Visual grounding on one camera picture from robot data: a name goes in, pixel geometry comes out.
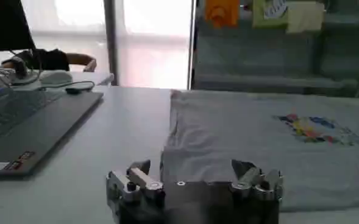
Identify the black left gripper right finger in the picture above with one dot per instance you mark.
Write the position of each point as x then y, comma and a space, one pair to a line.
252, 182

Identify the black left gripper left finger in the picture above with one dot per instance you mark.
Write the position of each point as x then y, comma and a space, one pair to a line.
142, 182

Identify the white shirt with colourful print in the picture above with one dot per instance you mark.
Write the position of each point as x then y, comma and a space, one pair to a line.
228, 146

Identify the small black adapter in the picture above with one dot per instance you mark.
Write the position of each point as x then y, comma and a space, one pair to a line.
75, 90

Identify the grey laptop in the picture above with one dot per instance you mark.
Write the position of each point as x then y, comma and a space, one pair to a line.
36, 128

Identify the shelf rack with goods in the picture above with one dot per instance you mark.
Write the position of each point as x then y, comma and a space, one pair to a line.
273, 54

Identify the wooden chair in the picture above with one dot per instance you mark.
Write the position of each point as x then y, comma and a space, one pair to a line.
84, 59

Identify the white computer mouse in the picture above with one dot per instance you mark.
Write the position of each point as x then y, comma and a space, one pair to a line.
55, 76

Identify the black computer monitor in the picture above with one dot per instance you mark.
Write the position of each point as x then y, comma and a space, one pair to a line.
5, 24

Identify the grey window frame post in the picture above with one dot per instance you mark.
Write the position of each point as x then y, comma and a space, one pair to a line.
110, 39

